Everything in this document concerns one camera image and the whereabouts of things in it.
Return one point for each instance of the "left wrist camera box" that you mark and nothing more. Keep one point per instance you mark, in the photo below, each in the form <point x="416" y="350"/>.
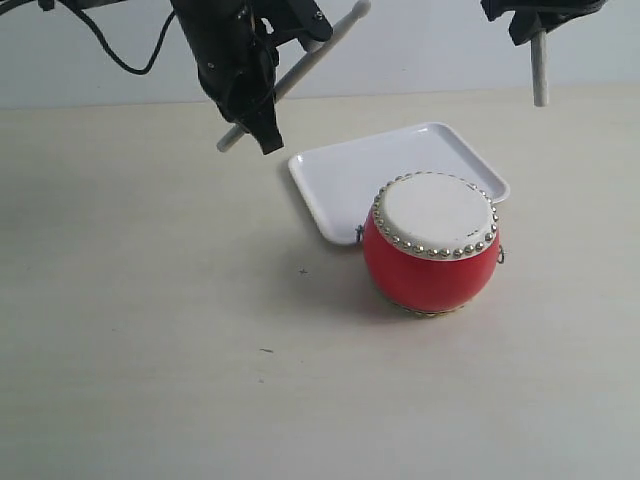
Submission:
<point x="300" y="20"/>

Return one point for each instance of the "white plastic tray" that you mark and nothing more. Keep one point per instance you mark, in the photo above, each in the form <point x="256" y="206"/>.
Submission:
<point x="338" y="182"/>

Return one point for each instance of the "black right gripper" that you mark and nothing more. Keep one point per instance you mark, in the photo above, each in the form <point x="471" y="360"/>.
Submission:
<point x="533" y="17"/>

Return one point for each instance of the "red small drum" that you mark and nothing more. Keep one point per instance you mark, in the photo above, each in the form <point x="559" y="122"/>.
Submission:
<point x="431" y="241"/>

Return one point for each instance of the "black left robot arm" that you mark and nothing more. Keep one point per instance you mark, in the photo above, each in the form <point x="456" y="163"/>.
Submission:
<point x="185" y="12"/>

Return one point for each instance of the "white drumstick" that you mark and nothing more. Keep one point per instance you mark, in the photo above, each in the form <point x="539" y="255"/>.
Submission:
<point x="538" y="55"/>
<point x="310" y="59"/>

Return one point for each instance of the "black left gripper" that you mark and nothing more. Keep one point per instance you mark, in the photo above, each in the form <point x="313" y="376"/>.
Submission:
<point x="236" y="69"/>

